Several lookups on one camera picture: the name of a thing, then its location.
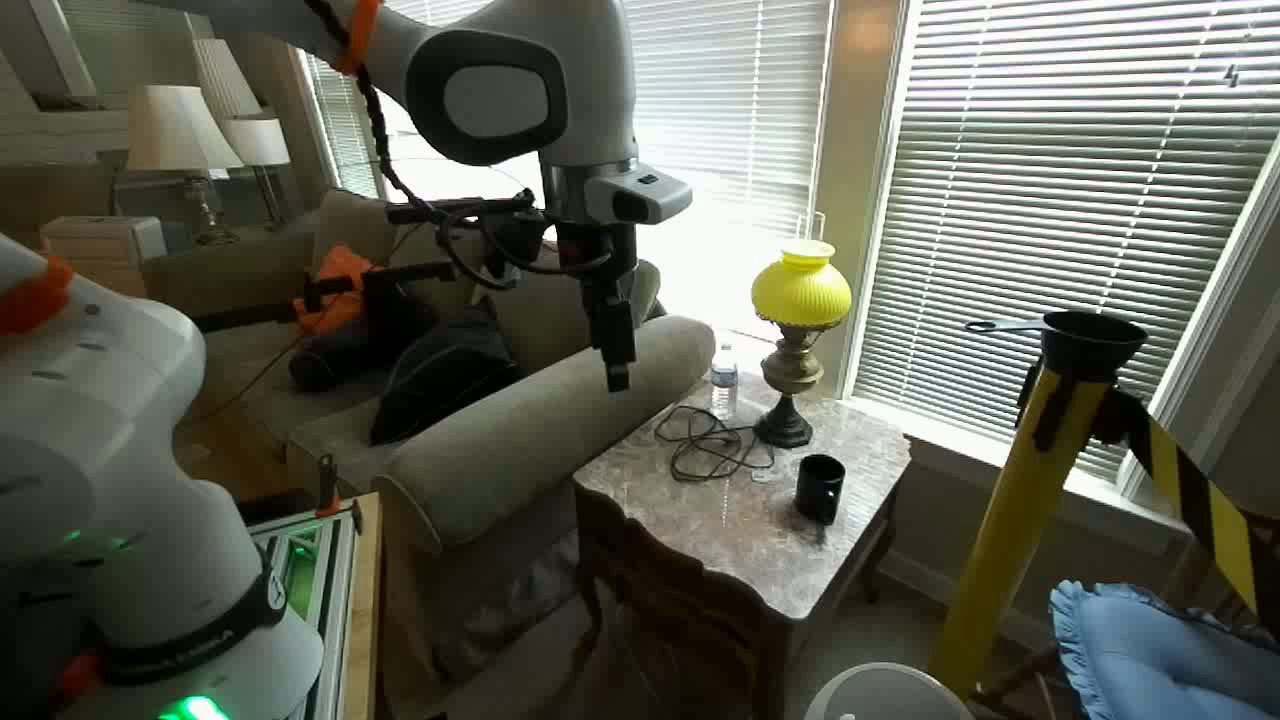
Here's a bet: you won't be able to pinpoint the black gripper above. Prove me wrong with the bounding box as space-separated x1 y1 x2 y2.
557 221 645 397

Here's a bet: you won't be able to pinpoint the beige sofa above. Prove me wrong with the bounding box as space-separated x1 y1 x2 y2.
138 184 726 720

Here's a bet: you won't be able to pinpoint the clear water bottle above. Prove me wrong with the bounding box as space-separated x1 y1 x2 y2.
703 335 746 429

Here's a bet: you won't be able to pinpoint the black cushion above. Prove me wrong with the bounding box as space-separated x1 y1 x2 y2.
363 317 524 454

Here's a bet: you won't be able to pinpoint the yellow shade oil lamp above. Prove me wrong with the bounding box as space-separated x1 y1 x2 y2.
749 237 856 454

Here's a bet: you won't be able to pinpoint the marble top side table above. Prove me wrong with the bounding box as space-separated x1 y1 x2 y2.
572 371 918 720

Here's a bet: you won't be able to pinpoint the black boom bar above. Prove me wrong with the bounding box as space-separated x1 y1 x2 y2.
384 197 550 229

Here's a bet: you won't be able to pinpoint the black cup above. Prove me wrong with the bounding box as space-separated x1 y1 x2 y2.
793 454 851 530

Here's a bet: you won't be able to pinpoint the narrow white window blinds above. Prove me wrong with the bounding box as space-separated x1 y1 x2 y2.
624 0 833 335

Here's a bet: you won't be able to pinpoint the dark rolled bundle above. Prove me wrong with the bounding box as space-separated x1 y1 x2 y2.
286 326 391 397

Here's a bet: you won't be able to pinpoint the orange black tripod head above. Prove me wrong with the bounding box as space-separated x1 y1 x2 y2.
289 240 455 339

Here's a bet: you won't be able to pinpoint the wooden workbench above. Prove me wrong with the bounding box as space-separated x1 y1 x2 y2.
350 488 388 720

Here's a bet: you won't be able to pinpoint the small white table lamp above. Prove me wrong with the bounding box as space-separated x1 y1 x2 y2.
226 118 298 224

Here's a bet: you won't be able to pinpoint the large white table lamp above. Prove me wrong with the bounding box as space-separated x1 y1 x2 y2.
126 80 250 245

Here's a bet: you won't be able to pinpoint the wide white window blinds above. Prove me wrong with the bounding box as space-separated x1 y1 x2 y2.
851 0 1280 486

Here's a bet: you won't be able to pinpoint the white side cabinet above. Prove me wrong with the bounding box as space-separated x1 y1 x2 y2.
36 212 171 300

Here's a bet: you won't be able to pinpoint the yellow black barrier tape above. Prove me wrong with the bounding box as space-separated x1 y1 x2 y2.
1018 365 1264 617

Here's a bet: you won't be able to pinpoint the blue cloth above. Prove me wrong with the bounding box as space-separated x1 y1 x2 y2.
1045 575 1280 720

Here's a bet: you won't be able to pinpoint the black coiled cable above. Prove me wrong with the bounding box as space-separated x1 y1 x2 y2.
652 401 780 488

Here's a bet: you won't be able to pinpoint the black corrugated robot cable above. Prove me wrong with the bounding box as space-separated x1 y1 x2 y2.
299 0 565 292

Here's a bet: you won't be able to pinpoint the metal base rail plate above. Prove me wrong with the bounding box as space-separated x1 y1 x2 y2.
250 501 363 720

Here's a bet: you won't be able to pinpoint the orange cable strap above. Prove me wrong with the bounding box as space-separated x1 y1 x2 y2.
333 0 391 78

